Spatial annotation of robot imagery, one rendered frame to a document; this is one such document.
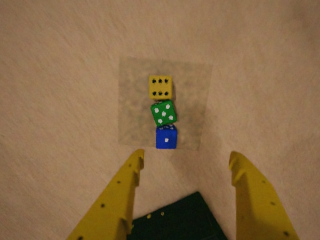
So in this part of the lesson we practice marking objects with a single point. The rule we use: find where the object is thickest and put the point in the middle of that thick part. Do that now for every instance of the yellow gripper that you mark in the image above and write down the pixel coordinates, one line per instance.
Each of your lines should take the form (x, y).
(260, 214)

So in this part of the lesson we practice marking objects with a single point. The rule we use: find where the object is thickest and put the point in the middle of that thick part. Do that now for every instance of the blue die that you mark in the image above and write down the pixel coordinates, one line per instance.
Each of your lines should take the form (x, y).
(166, 137)

